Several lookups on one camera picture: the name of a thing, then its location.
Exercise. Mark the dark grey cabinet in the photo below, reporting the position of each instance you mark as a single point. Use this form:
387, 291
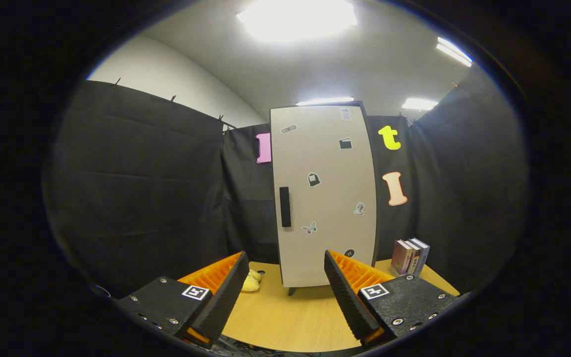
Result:
292, 291

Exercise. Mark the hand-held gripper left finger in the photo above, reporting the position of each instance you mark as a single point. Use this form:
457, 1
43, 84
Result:
223, 302

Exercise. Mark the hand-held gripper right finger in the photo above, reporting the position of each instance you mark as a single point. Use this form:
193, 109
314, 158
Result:
347, 297

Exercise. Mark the small ceiling light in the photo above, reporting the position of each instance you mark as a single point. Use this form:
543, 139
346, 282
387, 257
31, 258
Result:
325, 101
419, 104

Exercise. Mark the black backdrop cloth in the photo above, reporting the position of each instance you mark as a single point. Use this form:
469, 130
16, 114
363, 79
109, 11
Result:
142, 188

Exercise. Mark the yellow plush toy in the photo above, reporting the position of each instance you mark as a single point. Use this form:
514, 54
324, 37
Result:
251, 282

